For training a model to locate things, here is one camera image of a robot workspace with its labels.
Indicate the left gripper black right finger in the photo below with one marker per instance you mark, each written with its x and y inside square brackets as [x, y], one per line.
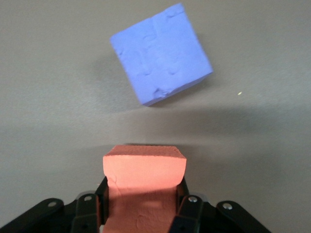
[188, 216]

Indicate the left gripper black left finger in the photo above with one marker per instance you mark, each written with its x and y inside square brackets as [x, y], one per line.
[87, 213]

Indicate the orange foam block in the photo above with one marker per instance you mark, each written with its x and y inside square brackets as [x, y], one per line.
[143, 174]

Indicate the fabric table cover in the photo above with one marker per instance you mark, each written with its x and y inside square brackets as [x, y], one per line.
[36, 97]

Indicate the purple foam block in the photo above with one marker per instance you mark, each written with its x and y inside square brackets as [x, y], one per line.
[160, 53]

